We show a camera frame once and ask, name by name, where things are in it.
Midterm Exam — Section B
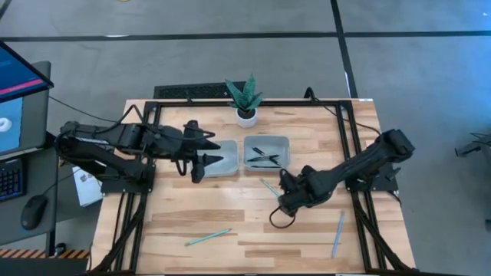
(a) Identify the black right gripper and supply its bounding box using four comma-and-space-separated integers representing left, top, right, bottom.
276, 165, 323, 216

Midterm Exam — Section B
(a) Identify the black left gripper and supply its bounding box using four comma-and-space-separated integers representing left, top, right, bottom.
178, 120, 225, 184

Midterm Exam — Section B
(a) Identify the teal pencil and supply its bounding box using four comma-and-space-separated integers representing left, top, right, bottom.
184, 228, 232, 247
259, 177, 282, 198

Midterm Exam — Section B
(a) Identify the light blue pencil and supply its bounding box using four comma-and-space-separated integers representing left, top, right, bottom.
331, 211, 346, 258

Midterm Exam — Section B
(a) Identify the grey plastic bin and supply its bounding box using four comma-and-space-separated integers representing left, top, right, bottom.
242, 135, 291, 173
197, 140, 239, 179

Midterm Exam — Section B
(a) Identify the snake plant in white pot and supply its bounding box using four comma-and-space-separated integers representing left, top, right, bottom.
224, 73, 265, 130

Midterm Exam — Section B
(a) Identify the black perforated floor mat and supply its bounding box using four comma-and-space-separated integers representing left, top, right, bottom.
153, 80, 246, 100

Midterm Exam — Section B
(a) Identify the white box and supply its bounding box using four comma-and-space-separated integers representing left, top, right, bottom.
71, 165, 105, 208

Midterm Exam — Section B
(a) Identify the grey framed monitor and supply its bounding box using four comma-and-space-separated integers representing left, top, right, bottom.
0, 61, 51, 156

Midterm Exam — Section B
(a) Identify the black computer mouse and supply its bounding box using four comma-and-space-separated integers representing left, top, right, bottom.
20, 194, 48, 232

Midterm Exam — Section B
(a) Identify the black keyboard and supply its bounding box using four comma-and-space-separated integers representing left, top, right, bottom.
0, 156, 27, 203

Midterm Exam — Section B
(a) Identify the tilted dark blue monitor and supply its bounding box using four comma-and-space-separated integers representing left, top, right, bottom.
0, 40, 54, 104

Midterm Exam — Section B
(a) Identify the grey side desk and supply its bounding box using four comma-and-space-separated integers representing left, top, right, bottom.
0, 147, 59, 246

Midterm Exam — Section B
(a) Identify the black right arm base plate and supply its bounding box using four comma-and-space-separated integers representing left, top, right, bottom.
342, 159, 399, 194

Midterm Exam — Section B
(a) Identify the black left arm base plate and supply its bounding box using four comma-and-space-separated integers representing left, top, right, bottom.
100, 164, 157, 194

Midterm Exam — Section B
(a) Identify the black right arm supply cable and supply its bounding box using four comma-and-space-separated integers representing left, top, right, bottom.
305, 87, 383, 136

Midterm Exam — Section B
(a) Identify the black floor cable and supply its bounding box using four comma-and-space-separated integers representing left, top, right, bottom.
48, 95, 122, 124

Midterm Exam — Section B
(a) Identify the dark device with cables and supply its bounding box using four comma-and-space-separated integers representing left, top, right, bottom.
454, 132, 491, 158

